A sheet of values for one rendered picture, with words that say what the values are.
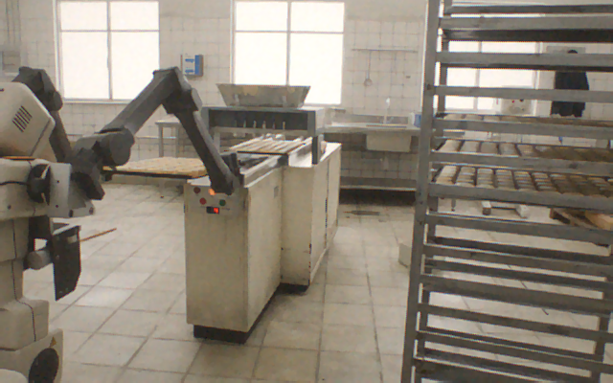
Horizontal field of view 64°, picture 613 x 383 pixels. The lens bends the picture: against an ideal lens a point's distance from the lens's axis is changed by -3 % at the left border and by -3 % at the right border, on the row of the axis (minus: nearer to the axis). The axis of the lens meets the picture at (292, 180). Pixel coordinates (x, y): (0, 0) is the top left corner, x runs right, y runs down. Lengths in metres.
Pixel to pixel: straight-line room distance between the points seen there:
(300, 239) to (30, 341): 2.13
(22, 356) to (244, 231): 1.43
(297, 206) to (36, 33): 5.07
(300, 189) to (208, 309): 0.92
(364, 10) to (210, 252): 4.34
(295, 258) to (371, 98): 3.43
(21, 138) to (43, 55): 6.15
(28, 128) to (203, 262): 1.57
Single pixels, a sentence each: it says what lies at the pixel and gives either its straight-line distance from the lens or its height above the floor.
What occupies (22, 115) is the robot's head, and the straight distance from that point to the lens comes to 1.21.
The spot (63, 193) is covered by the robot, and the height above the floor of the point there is 1.10.
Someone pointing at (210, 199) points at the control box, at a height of 0.77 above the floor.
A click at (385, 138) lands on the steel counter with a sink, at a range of 5.70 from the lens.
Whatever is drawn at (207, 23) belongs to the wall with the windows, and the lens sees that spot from 6.51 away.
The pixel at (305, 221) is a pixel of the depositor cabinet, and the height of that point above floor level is 0.50.
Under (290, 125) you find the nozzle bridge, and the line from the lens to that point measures 3.13.
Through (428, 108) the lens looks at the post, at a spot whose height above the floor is 1.27.
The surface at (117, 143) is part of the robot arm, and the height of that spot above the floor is 1.19.
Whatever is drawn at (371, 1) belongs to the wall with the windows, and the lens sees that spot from 6.35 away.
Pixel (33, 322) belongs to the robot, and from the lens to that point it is 1.30.
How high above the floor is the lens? 1.33
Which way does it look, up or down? 11 degrees down
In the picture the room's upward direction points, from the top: 1 degrees clockwise
